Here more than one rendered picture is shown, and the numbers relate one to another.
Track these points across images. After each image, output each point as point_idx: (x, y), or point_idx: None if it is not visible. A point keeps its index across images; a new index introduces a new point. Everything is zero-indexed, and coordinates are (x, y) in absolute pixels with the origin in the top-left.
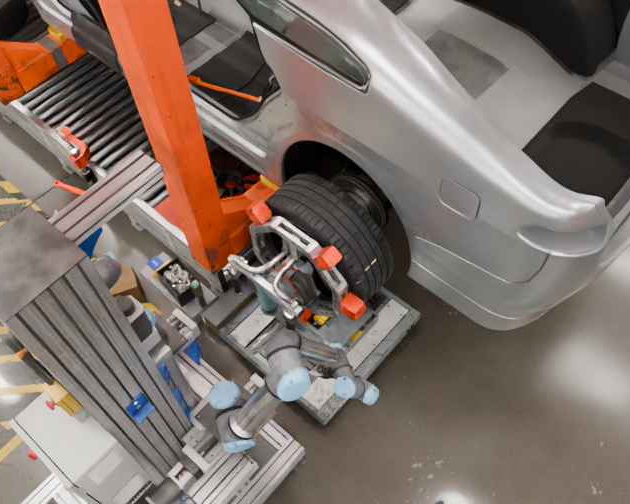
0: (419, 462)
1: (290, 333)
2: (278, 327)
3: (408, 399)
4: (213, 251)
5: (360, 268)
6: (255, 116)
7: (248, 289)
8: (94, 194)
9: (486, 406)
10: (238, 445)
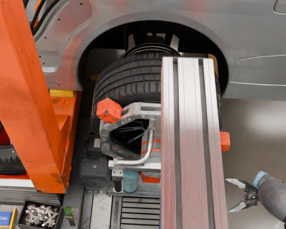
0: (277, 221)
1: (279, 182)
2: (120, 201)
3: (237, 187)
4: (64, 172)
5: (218, 106)
6: (34, 37)
7: (78, 189)
8: (181, 148)
9: (280, 159)
10: None
